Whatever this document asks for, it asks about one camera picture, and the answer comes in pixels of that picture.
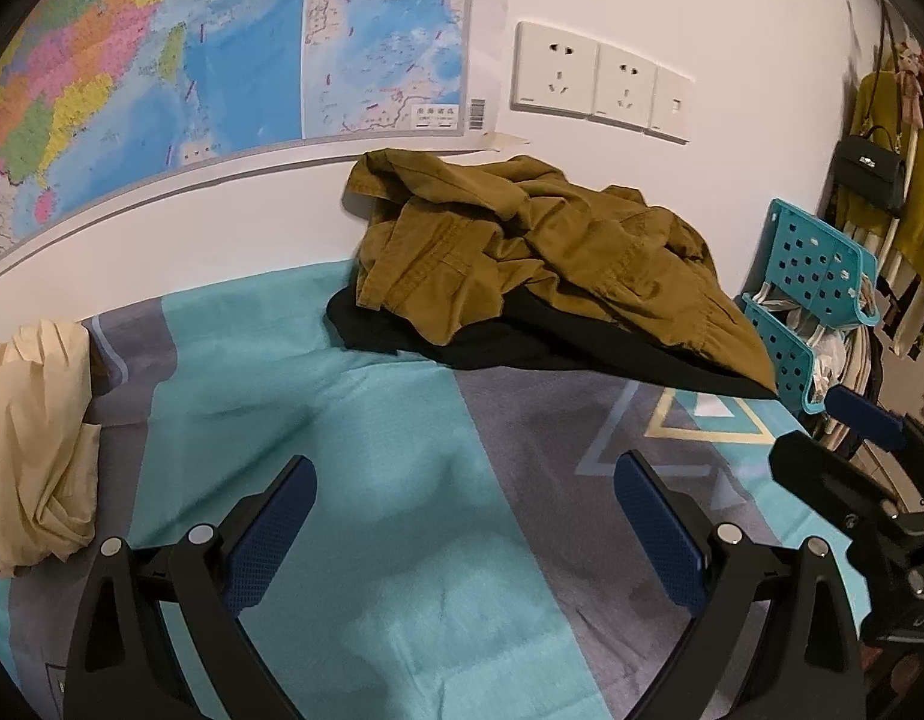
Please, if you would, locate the teal perforated plastic rack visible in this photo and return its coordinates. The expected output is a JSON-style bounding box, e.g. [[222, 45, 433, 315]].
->
[[742, 199, 880, 415]]

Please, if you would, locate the black garment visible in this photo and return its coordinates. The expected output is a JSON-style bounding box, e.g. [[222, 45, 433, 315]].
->
[[327, 284, 775, 398]]

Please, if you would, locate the olive brown jacket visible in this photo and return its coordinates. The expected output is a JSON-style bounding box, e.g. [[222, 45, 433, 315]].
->
[[346, 149, 776, 394]]

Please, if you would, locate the cream crumpled cloth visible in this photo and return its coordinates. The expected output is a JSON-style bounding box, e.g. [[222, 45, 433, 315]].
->
[[0, 320, 101, 578]]

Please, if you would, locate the mustard yellow hanging garment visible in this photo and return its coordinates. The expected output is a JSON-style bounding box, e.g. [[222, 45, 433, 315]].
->
[[835, 43, 924, 283]]

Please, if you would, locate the colourful wall map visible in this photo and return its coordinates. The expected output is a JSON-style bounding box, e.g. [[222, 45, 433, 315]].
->
[[0, 0, 508, 259]]

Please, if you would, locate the white wall socket middle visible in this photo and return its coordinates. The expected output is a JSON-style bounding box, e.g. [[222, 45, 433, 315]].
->
[[592, 43, 657, 132]]

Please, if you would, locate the teal grey bed sheet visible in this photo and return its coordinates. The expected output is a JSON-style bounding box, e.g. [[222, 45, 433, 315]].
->
[[0, 263, 867, 718]]

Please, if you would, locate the black handbag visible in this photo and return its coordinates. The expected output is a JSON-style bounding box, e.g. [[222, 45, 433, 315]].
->
[[833, 125, 906, 218]]

